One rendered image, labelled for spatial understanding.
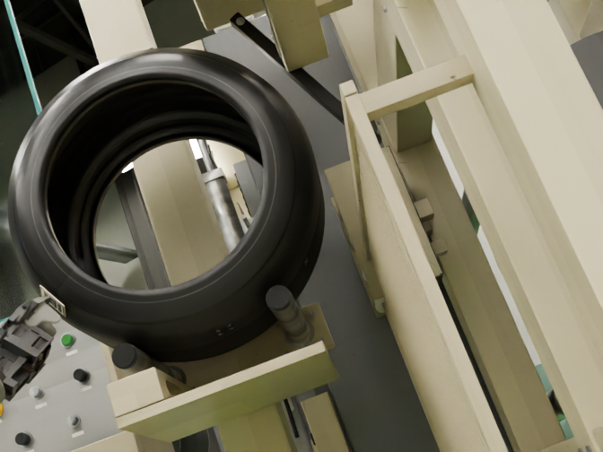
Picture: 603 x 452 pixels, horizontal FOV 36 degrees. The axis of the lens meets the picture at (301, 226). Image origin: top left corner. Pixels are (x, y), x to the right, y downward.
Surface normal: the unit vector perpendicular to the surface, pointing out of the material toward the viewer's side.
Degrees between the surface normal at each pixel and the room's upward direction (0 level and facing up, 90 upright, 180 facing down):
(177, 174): 90
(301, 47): 162
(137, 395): 90
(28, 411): 90
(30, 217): 89
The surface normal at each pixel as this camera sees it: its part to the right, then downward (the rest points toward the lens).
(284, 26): 0.29, 0.76
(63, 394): -0.11, -0.29
